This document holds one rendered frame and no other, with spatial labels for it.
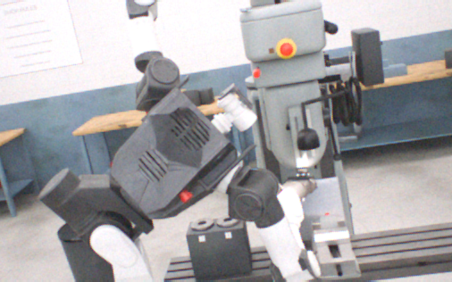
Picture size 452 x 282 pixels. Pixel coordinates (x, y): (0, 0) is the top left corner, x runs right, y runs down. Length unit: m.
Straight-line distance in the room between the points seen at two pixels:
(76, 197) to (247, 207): 0.46
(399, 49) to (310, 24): 4.66
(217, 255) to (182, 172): 0.73
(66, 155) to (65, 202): 5.34
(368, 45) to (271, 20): 0.58
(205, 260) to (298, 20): 0.95
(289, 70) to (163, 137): 0.57
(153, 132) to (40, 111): 5.45
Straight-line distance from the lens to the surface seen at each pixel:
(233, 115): 1.47
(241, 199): 1.35
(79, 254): 3.55
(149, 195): 1.33
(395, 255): 2.00
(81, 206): 1.43
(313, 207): 2.31
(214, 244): 1.94
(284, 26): 1.58
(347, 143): 5.69
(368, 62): 2.05
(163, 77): 1.45
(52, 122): 6.70
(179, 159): 1.29
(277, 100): 1.74
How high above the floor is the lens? 1.92
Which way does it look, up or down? 15 degrees down
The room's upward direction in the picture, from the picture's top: 10 degrees counter-clockwise
